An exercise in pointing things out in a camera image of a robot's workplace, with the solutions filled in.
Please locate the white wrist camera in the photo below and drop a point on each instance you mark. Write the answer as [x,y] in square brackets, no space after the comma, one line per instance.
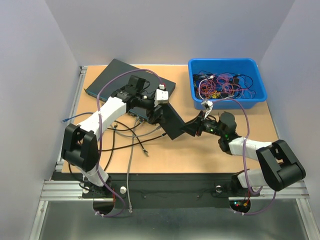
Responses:
[208,105]
[161,95]

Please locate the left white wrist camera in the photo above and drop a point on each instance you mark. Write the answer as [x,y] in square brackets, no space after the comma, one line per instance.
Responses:
[161,95]

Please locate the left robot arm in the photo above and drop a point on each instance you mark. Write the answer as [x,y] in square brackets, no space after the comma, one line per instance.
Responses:
[82,143]

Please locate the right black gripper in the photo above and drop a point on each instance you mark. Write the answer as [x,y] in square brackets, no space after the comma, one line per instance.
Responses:
[191,127]

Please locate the small black switch box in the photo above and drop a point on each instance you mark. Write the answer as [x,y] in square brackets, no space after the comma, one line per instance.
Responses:
[170,121]

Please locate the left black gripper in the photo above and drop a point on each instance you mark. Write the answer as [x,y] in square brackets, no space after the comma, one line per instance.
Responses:
[153,119]

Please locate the blue plastic bin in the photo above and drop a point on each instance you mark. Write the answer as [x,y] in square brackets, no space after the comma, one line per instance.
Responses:
[228,82]

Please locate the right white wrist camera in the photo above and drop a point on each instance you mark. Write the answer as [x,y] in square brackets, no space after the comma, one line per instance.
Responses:
[208,105]

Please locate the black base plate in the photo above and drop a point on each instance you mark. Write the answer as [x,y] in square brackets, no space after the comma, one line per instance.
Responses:
[168,190]

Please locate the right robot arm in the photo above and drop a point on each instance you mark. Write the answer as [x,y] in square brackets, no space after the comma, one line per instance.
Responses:
[279,166]

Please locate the large black network switch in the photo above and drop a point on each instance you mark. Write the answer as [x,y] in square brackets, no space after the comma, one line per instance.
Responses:
[117,74]

